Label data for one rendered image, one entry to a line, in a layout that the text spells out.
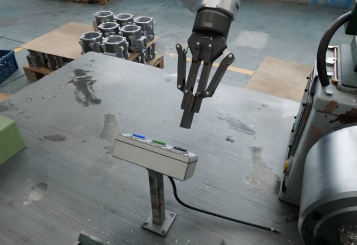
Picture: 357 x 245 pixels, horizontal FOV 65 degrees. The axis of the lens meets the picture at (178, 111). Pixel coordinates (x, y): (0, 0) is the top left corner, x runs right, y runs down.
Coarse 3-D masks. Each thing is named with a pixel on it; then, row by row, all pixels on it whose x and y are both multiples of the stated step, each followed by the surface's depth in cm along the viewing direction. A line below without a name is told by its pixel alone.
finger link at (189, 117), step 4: (192, 96) 57; (192, 100) 57; (192, 104) 57; (188, 108) 57; (192, 108) 58; (188, 112) 57; (192, 112) 58; (188, 116) 57; (192, 116) 59; (188, 120) 57; (184, 124) 57; (188, 124) 58; (188, 128) 58
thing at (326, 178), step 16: (336, 128) 57; (352, 128) 53; (320, 144) 56; (336, 144) 52; (352, 144) 49; (320, 160) 52; (336, 160) 49; (352, 160) 46; (304, 176) 56; (320, 176) 49; (336, 176) 46; (352, 176) 44; (304, 192) 52; (320, 192) 46; (336, 192) 43; (352, 192) 42; (304, 208) 48; (320, 208) 45; (336, 208) 44; (352, 208) 42; (304, 224) 49; (320, 224) 47; (336, 224) 45; (352, 224) 44; (304, 240) 51; (320, 240) 49; (336, 240) 47; (352, 240) 42
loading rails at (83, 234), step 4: (84, 232) 58; (80, 236) 58; (84, 236) 58; (88, 236) 57; (92, 236) 57; (80, 240) 58; (84, 240) 57; (88, 240) 57; (92, 240) 57; (96, 240) 57; (100, 240) 57; (76, 244) 56; (80, 244) 57; (84, 244) 57; (88, 244) 57; (92, 244) 57; (96, 244) 56; (100, 244) 56; (104, 244) 56; (108, 244) 56
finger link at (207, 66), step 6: (210, 48) 56; (210, 54) 56; (204, 60) 57; (204, 66) 57; (210, 66) 58; (204, 72) 57; (204, 78) 57; (198, 84) 57; (204, 84) 57; (198, 90) 57; (204, 90) 58; (198, 96) 56
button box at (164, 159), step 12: (120, 144) 59; (132, 144) 58; (144, 144) 58; (156, 144) 59; (120, 156) 59; (132, 156) 58; (144, 156) 57; (156, 156) 57; (168, 156) 56; (180, 156) 55; (192, 156) 56; (156, 168) 56; (168, 168) 55; (180, 168) 55; (192, 168) 58
